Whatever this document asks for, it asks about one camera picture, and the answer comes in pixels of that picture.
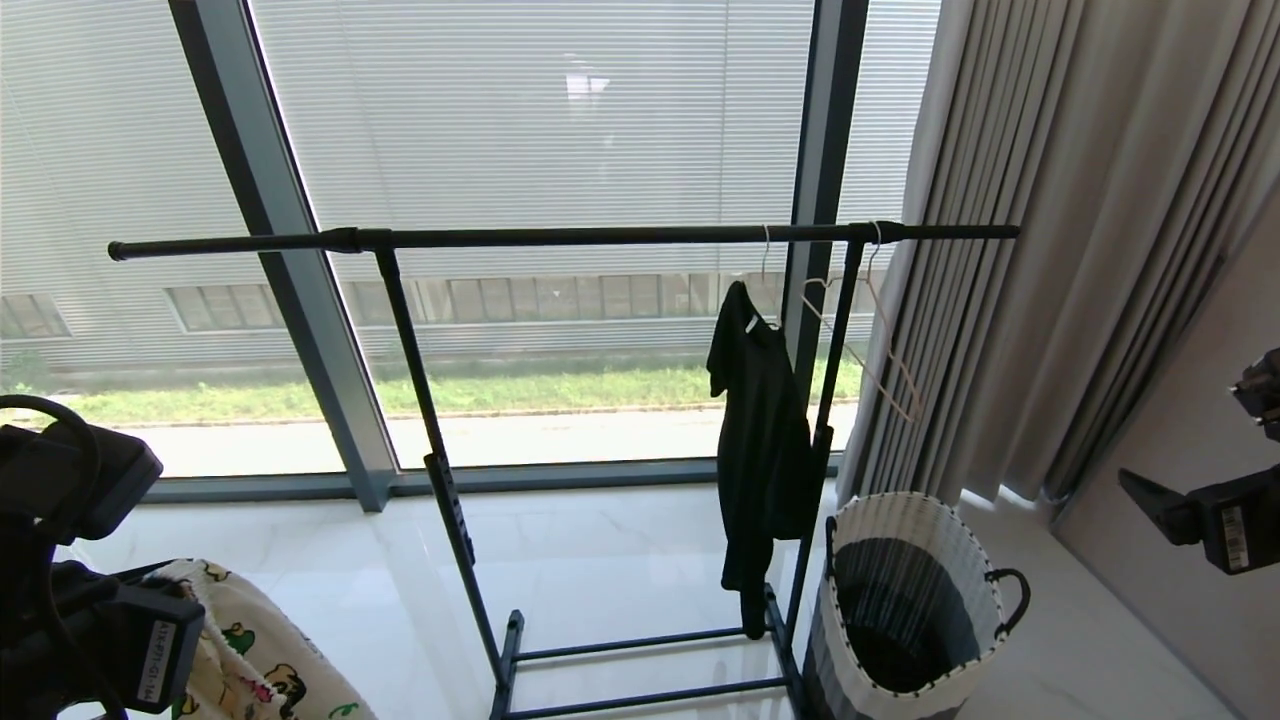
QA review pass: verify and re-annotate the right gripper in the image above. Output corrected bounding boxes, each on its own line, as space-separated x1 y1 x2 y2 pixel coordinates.
1118 465 1280 576

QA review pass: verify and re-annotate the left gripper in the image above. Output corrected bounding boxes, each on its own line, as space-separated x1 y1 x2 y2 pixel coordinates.
0 558 206 716

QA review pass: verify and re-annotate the cream printed garment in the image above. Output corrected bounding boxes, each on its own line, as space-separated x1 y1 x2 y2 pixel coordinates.
150 558 379 720

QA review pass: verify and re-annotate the black garment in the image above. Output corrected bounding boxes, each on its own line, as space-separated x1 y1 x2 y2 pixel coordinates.
705 280 836 641

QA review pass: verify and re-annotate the pink clothes hanger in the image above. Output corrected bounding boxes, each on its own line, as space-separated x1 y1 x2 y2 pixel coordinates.
755 225 783 331
800 225 923 426

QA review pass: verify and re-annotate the white laundry basket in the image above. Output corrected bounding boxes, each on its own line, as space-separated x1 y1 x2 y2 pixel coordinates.
803 490 1031 720

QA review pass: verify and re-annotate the black clothes rack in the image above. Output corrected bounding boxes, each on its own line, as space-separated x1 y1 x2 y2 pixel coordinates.
107 220 1021 720

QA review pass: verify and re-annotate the beige curtain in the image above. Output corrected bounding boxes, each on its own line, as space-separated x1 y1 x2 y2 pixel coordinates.
835 0 1280 506

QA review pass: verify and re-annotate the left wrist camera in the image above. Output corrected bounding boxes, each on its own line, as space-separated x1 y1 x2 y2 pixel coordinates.
0 420 164 546

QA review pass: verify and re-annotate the black cable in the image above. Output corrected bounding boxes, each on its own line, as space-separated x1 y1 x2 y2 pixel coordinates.
0 393 101 521

